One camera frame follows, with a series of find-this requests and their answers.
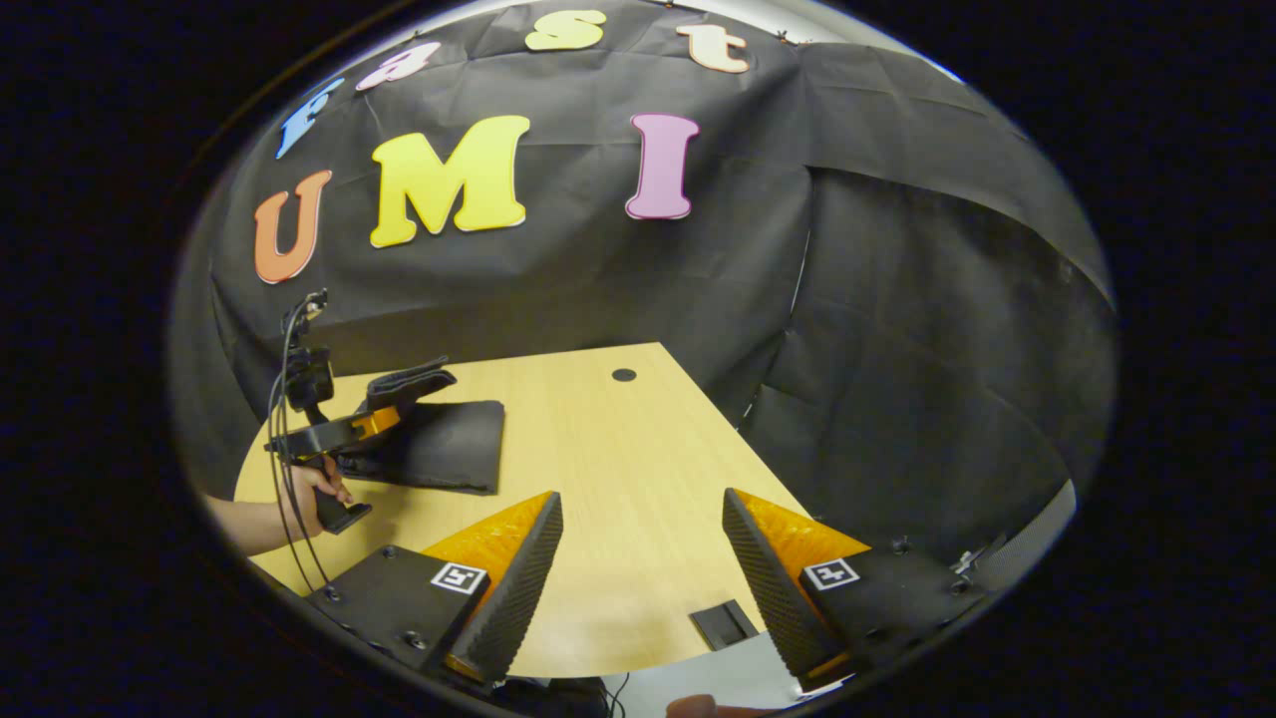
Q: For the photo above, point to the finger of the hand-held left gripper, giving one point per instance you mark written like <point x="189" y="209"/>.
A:
<point x="319" y="436"/>

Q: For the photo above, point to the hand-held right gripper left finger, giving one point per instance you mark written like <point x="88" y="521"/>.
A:
<point x="518" y="588"/>

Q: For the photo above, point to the dark grey jeans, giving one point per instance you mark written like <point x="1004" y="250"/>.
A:
<point x="449" y="449"/>

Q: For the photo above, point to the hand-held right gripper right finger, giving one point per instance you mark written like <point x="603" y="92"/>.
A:
<point x="763" y="588"/>

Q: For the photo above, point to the black backdrop cloth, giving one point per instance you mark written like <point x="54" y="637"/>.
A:
<point x="897" y="299"/>

